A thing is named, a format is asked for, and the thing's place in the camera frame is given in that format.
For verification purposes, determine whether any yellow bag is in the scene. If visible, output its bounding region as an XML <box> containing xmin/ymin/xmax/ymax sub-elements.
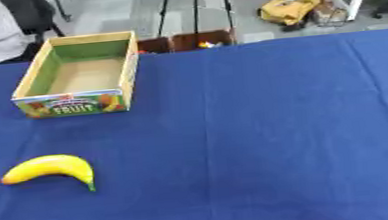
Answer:
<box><xmin>256</xmin><ymin>0</ymin><xmax>326</xmax><ymax>30</ymax></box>

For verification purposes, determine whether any tan cardboard box green inside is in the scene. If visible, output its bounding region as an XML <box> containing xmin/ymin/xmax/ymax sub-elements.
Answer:
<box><xmin>5</xmin><ymin>30</ymin><xmax>145</xmax><ymax>122</ymax></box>

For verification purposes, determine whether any brown cardboard box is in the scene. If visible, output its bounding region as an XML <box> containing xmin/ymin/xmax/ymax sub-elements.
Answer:
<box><xmin>135</xmin><ymin>36</ymin><xmax>175</xmax><ymax>56</ymax></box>
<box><xmin>169</xmin><ymin>28</ymin><xmax>238</xmax><ymax>53</ymax></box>

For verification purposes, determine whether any yellow toy banana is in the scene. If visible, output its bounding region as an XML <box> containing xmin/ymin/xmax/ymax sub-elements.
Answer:
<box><xmin>0</xmin><ymin>151</ymin><xmax>98</xmax><ymax>200</ymax></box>

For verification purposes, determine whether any wire basket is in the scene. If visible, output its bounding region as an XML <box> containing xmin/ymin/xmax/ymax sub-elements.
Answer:
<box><xmin>309</xmin><ymin>0</ymin><xmax>352</xmax><ymax>29</ymax></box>

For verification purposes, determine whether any black tripod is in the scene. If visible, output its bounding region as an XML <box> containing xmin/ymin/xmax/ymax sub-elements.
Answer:
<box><xmin>152</xmin><ymin>0</ymin><xmax>238</xmax><ymax>39</ymax></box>

